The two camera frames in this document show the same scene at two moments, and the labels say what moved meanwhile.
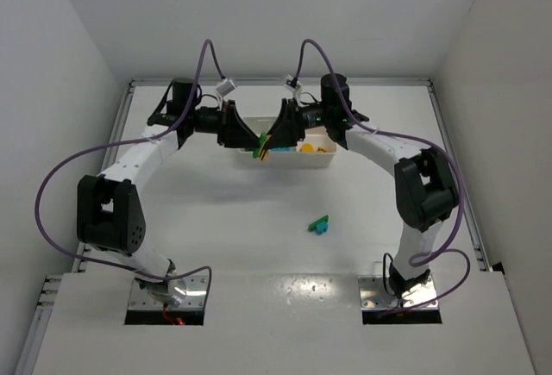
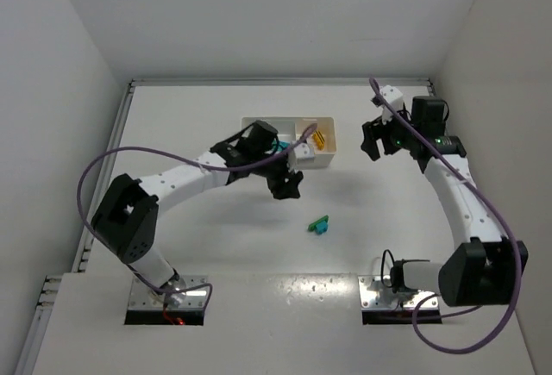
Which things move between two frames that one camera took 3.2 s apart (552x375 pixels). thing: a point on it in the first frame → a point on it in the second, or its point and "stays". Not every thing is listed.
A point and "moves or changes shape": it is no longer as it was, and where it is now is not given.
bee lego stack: x=264 y=152 moves or changes shape
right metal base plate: x=373 y=294 stays
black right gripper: x=291 y=121 → x=384 y=137
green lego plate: x=313 y=225 stays
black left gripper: x=227 y=123 → x=279 y=178
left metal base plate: x=194 y=297 stays
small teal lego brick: x=321 y=228 stays
